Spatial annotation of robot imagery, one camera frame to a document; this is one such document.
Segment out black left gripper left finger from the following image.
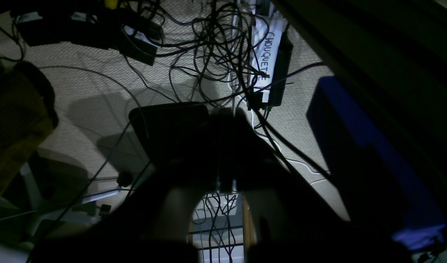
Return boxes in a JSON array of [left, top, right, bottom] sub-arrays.
[[34, 114, 221, 263]]

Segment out blue box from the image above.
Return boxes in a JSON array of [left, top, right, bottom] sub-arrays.
[[307, 76, 447, 251]]

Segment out black labelled power brick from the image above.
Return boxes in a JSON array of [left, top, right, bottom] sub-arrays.
[[248, 12, 293, 110]]

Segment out tangled black cables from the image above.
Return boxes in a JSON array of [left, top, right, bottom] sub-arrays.
[[121, 0, 326, 183]]

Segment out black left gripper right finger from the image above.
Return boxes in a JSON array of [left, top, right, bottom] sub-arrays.
[[223, 110, 410, 263]]

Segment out white cable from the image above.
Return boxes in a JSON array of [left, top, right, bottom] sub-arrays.
[[227, 11, 330, 187]]

